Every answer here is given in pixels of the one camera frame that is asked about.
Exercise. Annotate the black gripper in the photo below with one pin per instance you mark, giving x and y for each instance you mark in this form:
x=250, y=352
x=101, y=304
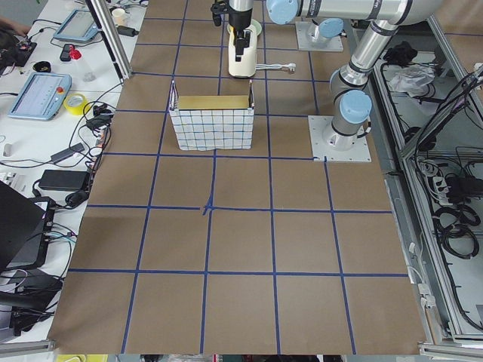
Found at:
x=239, y=22

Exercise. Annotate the checkered cloth basket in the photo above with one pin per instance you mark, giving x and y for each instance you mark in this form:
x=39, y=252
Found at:
x=205, y=123

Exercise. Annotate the black power adapter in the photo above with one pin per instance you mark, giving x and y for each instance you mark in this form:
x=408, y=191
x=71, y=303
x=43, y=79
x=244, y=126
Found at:
x=127, y=31

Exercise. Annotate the white paper cup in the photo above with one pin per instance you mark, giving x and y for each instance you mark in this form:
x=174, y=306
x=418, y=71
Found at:
x=120, y=17

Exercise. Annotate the red capped bottle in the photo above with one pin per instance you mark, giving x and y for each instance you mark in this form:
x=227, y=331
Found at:
x=81, y=64

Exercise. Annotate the far blue teach pendant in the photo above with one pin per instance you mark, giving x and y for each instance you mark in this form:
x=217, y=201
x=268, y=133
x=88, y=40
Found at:
x=79, y=27

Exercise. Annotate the blue teach pendant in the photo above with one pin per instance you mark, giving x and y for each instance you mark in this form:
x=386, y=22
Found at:
x=41, y=97
x=79, y=27

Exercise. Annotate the crumpled white paper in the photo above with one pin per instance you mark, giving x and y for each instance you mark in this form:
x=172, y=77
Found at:
x=413, y=80

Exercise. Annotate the yellow tape roll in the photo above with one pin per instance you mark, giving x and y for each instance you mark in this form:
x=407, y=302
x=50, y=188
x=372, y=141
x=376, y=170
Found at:
x=76, y=104

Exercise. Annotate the small black bowl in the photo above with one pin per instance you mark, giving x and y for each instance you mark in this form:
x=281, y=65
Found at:
x=42, y=66

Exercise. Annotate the near blue teach pendant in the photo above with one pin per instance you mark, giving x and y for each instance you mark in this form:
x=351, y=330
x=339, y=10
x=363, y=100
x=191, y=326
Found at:
x=41, y=97

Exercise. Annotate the large black power brick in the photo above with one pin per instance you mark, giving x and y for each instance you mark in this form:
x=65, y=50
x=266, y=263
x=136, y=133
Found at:
x=63, y=180

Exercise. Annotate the black laptop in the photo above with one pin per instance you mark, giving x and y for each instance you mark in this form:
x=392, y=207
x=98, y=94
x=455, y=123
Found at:
x=25, y=223

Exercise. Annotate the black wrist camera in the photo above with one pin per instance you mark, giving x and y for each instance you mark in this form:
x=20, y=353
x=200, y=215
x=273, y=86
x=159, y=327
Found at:
x=218, y=9

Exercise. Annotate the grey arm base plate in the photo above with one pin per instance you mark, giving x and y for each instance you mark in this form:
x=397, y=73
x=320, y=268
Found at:
x=329, y=146

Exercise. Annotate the aluminium frame post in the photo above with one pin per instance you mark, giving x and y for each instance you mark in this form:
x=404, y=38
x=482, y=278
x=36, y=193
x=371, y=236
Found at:
x=106, y=26

